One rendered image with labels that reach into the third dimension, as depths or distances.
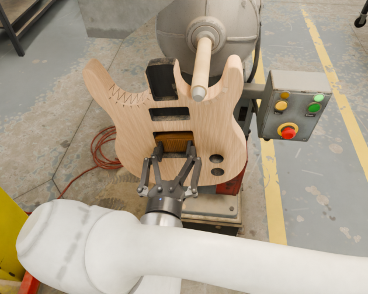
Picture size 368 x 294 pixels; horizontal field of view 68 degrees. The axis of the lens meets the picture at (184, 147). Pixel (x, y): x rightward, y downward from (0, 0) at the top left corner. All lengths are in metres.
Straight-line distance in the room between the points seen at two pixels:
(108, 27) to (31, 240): 0.28
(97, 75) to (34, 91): 2.32
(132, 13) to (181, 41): 0.34
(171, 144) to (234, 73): 0.25
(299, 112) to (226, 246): 0.60
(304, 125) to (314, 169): 1.28
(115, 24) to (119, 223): 0.26
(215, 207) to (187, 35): 0.98
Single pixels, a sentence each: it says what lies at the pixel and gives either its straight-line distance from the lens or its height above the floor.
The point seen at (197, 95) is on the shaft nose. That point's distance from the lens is 0.51.
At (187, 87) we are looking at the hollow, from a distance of 0.60.
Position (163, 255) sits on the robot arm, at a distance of 0.32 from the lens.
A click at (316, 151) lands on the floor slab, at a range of 2.27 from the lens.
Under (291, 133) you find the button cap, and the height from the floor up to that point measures 0.99.
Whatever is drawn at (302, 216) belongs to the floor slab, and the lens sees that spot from 1.90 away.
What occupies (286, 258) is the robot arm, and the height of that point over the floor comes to 1.28.
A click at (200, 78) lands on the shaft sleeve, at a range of 0.53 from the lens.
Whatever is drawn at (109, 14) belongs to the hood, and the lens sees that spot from 0.40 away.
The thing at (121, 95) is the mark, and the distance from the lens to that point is 0.64.
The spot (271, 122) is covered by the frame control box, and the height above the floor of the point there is 1.00.
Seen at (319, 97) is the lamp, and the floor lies 1.11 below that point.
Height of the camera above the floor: 1.57
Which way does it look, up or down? 49 degrees down
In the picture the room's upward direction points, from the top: straight up
